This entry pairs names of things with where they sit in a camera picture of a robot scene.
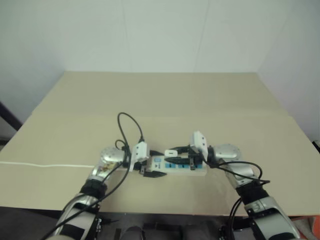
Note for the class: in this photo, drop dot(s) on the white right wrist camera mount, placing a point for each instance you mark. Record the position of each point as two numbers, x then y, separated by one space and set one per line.
198 141

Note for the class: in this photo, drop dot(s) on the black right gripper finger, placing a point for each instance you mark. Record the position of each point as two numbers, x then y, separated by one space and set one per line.
183 148
178 160

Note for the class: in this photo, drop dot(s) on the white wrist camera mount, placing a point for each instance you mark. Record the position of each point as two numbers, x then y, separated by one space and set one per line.
198 141
140 152

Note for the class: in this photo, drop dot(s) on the orange object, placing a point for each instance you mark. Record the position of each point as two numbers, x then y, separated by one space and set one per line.
307 226

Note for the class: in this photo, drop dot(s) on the dark slanted background post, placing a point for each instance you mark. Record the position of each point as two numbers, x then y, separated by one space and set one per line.
8 117

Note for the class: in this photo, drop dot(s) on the white power strip blue sockets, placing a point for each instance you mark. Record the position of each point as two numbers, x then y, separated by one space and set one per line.
172 170

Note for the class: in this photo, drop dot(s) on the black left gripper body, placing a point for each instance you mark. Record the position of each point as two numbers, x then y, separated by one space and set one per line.
140 168

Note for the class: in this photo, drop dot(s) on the dark background object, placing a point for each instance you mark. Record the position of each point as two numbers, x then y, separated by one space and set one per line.
317 145

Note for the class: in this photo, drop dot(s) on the white charger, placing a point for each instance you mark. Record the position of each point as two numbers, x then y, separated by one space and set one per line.
170 152

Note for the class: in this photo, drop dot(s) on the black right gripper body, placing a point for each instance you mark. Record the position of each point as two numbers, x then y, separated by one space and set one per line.
195 158

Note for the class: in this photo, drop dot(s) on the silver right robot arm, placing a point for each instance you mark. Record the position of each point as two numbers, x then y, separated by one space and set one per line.
227 151

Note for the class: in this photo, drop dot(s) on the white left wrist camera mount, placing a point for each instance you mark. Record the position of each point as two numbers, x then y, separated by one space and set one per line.
140 152

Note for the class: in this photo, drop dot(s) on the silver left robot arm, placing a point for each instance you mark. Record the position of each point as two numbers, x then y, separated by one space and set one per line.
110 155

